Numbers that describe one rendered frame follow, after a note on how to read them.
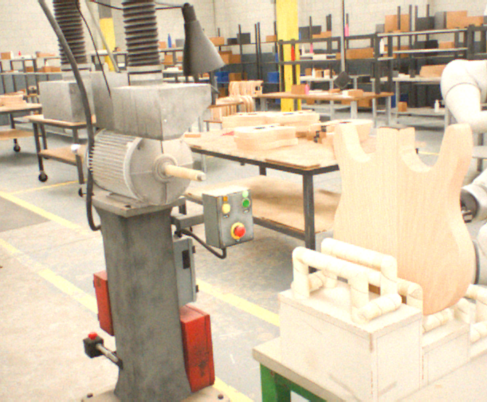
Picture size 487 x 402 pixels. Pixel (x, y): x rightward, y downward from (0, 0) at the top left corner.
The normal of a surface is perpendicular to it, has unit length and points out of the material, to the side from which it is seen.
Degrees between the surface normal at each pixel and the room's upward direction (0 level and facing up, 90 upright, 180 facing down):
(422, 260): 90
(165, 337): 90
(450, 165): 90
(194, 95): 90
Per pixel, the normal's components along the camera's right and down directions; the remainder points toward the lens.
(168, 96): 0.61, 0.15
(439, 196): -0.80, 0.20
